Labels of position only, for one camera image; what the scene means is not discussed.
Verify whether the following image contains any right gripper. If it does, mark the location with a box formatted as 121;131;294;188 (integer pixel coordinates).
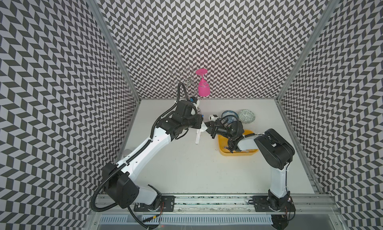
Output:
200;118;235;138

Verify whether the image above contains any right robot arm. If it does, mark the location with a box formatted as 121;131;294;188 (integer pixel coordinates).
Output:
202;116;296;214

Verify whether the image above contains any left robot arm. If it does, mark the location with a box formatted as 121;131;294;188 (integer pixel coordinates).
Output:
90;96;203;212

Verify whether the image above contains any yellow plastic tray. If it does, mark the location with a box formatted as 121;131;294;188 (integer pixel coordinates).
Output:
218;130;259;156

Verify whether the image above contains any blue patterned bowl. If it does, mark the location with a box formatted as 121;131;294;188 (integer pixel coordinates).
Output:
221;110;238;124

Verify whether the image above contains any pink wine glass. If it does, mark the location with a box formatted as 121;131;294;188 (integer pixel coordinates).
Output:
195;69;210;97

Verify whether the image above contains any green patterned bowl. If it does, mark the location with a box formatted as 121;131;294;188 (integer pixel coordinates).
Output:
238;109;256;124

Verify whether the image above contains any small glass jar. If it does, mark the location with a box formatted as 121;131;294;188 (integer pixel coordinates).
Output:
122;149;132;158

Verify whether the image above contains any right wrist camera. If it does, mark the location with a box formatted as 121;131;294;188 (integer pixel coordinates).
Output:
209;114;219;121

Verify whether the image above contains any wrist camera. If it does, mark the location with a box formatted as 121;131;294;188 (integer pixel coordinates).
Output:
190;96;200;108
209;114;219;121

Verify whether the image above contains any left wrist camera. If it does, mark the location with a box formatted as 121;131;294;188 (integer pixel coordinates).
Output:
190;96;200;108

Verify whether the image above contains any metal wire glass rack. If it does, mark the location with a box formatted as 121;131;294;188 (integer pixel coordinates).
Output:
170;65;201;114

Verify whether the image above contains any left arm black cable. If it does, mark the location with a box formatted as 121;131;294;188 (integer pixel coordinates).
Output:
90;164;159;230

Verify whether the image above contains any aluminium front rail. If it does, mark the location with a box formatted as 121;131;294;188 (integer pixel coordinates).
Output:
89;193;342;216

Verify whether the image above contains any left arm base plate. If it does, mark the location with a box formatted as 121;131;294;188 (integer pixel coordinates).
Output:
134;195;176;212

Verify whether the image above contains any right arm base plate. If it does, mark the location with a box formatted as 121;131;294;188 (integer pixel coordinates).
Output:
248;195;296;214

